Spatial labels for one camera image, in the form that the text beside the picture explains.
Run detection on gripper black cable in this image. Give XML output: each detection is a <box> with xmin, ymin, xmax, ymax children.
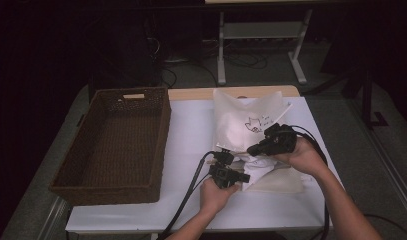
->
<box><xmin>156</xmin><ymin>150</ymin><xmax>223</xmax><ymax>240</ymax></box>
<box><xmin>290</xmin><ymin>124</ymin><xmax>331</xmax><ymax>240</ymax></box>

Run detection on white board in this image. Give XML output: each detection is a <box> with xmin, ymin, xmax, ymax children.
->
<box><xmin>65</xmin><ymin>96</ymin><xmax>342</xmax><ymax>234</ymax></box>

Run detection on brown wicker basket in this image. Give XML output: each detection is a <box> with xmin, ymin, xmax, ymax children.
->
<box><xmin>49</xmin><ymin>86</ymin><xmax>172</xmax><ymax>207</ymax></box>

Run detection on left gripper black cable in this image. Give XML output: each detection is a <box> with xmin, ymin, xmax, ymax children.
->
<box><xmin>156</xmin><ymin>150</ymin><xmax>223</xmax><ymax>240</ymax></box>

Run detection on white desk frame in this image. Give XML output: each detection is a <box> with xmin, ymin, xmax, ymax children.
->
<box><xmin>216</xmin><ymin>8</ymin><xmax>314</xmax><ymax>87</ymax></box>

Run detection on black floor cables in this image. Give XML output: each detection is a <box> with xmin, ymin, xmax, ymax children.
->
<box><xmin>223</xmin><ymin>51</ymin><xmax>269</xmax><ymax>70</ymax></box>

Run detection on black metal stand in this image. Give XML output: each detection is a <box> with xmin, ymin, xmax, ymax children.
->
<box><xmin>343</xmin><ymin>64</ymin><xmax>389</xmax><ymax>131</ymax></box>

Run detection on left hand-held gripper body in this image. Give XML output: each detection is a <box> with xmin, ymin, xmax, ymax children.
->
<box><xmin>208</xmin><ymin>162</ymin><xmax>252</xmax><ymax>190</ymax></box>

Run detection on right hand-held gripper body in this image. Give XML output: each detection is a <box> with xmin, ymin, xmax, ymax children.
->
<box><xmin>266</xmin><ymin>125</ymin><xmax>298</xmax><ymax>155</ymax></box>

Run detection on person's right hand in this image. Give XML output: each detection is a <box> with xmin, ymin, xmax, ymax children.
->
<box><xmin>273</xmin><ymin>136</ymin><xmax>329</xmax><ymax>178</ymax></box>

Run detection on person's left hand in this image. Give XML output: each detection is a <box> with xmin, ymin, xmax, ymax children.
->
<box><xmin>199</xmin><ymin>177</ymin><xmax>241</xmax><ymax>215</ymax></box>

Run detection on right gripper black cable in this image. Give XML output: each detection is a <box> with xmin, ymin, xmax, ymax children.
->
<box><xmin>290</xmin><ymin>124</ymin><xmax>331</xmax><ymax>240</ymax></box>

